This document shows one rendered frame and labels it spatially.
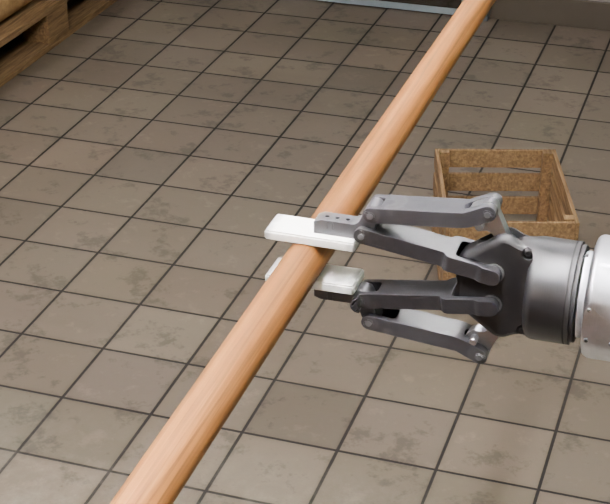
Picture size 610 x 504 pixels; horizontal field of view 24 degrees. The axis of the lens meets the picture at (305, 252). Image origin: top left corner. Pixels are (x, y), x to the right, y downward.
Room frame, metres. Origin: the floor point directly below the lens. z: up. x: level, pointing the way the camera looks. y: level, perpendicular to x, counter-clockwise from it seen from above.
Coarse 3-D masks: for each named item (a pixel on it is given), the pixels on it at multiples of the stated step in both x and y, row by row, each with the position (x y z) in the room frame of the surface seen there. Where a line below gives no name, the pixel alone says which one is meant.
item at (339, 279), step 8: (328, 264) 0.97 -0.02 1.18; (328, 272) 0.96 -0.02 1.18; (336, 272) 0.96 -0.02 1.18; (344, 272) 0.96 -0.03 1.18; (352, 272) 0.96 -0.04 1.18; (360, 272) 0.96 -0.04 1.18; (320, 280) 0.95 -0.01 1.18; (328, 280) 0.95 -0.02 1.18; (336, 280) 0.95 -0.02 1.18; (344, 280) 0.95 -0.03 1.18; (352, 280) 0.95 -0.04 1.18; (360, 280) 0.95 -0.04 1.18; (312, 288) 0.95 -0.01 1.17; (320, 288) 0.94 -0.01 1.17; (328, 288) 0.94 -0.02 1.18; (336, 288) 0.94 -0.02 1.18; (344, 288) 0.94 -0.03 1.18; (352, 288) 0.94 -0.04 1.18
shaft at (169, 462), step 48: (480, 0) 1.52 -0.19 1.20; (432, 48) 1.37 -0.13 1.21; (432, 96) 1.28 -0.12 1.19; (384, 144) 1.14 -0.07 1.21; (336, 192) 1.04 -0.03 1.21; (288, 288) 0.89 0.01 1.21; (240, 336) 0.82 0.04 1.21; (240, 384) 0.78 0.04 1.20; (192, 432) 0.72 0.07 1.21; (144, 480) 0.66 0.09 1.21
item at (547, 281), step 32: (480, 256) 0.91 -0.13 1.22; (512, 256) 0.90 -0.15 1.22; (544, 256) 0.89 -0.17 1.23; (576, 256) 0.89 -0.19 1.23; (480, 288) 0.91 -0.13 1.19; (512, 288) 0.90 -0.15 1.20; (544, 288) 0.88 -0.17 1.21; (576, 288) 0.87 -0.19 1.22; (480, 320) 0.91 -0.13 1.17; (512, 320) 0.90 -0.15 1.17; (544, 320) 0.87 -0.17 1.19
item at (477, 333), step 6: (480, 324) 0.93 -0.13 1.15; (468, 330) 0.93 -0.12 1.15; (474, 330) 0.92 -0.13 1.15; (480, 330) 0.92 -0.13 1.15; (486, 330) 0.92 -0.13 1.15; (468, 336) 0.92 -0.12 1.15; (474, 336) 0.92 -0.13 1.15; (480, 336) 0.92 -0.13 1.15; (486, 336) 0.92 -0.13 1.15; (492, 336) 0.91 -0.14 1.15; (474, 342) 0.91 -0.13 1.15; (480, 342) 0.92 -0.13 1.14; (486, 342) 0.92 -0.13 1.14; (492, 342) 0.91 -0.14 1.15
